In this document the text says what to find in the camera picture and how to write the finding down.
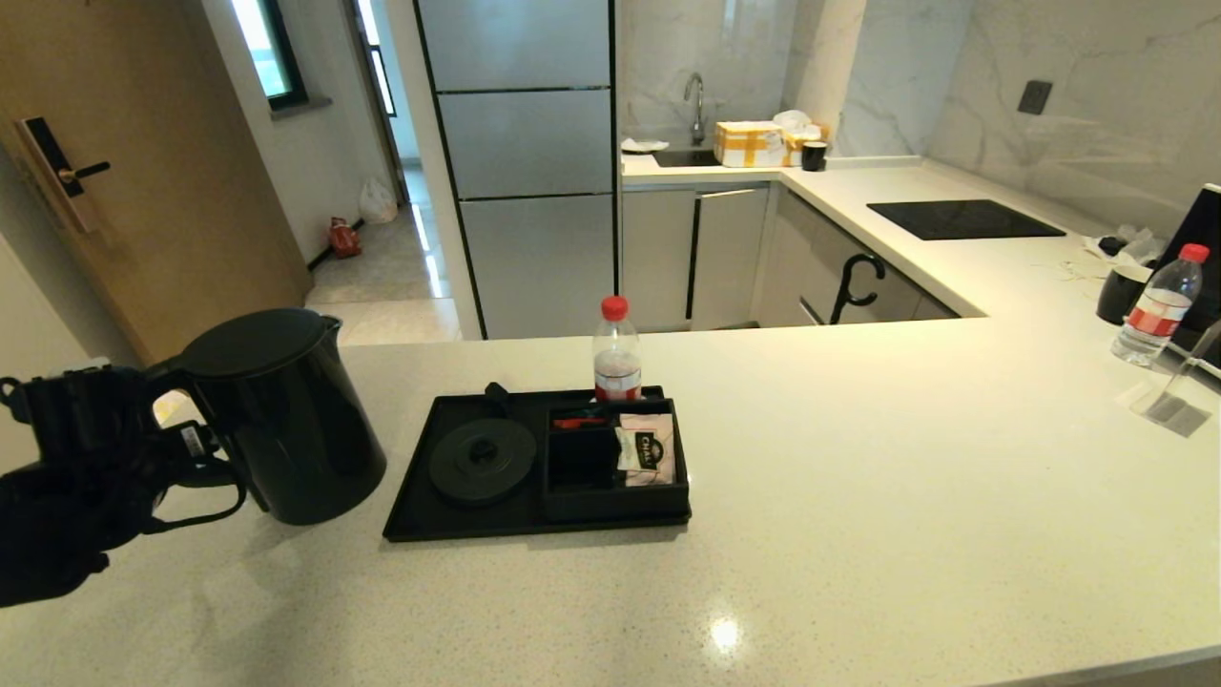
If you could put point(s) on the grey sink base cabinet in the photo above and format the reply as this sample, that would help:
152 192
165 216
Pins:
658 258

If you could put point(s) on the beige tea bag sachet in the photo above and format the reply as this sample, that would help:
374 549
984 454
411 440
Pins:
647 448

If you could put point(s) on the black curved hook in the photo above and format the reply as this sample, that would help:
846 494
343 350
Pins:
844 291

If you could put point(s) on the white plate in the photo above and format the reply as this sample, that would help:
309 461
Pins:
644 146

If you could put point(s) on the red bag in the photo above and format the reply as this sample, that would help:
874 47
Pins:
345 239

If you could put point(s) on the dark wall socket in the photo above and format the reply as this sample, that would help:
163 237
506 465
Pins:
1034 97

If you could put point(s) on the white crumpled bag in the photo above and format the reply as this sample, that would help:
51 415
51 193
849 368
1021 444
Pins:
792 120

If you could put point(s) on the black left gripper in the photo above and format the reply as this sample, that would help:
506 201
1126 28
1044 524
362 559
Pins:
95 420

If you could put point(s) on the black compartment organizer box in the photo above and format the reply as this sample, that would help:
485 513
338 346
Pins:
582 496

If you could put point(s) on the dark framed window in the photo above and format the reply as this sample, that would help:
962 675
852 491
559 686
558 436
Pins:
272 48

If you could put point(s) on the chrome faucet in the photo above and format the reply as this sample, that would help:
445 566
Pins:
699 100

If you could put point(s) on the clear water bottle red cap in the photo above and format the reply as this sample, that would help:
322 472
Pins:
1154 315
617 367

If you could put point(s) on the white crumpled tissue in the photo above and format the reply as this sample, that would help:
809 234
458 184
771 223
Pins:
1140 246

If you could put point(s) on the black electric kettle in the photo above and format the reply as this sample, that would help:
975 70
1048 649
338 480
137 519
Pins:
305 420

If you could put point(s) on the black serving tray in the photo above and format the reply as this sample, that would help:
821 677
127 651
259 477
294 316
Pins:
515 520

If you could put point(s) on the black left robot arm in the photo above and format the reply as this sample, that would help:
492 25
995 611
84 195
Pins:
48 534

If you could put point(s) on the black induction cooktop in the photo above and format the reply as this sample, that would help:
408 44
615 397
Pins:
963 219

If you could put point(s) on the small box yellow tape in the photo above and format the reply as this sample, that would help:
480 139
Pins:
799 148

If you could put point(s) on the white plastic bag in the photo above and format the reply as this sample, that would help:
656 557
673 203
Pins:
378 202

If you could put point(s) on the round black kettle base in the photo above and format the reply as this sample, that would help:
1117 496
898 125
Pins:
482 463

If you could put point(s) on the silver refrigerator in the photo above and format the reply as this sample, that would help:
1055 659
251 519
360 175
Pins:
534 143

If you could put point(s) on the brown wooden door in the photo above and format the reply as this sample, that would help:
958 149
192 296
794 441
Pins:
181 191

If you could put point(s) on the black mug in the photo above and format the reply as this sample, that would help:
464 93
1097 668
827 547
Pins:
1118 298
814 157

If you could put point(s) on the red sachet packet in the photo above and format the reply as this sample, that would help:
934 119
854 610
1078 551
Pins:
577 423

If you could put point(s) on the black monitor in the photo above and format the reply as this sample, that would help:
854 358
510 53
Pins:
1204 239

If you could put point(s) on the dark kitchen sink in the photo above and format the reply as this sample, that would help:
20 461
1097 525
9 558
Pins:
687 158

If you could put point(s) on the grey cooktop base cabinet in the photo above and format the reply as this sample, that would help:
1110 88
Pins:
811 258

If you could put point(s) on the cardboard box yellow tape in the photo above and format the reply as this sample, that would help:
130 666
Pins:
749 145

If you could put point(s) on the translucent bag colourful contents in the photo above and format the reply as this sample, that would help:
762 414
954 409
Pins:
170 408

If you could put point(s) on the small black object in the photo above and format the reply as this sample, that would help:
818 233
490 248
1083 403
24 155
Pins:
1111 246

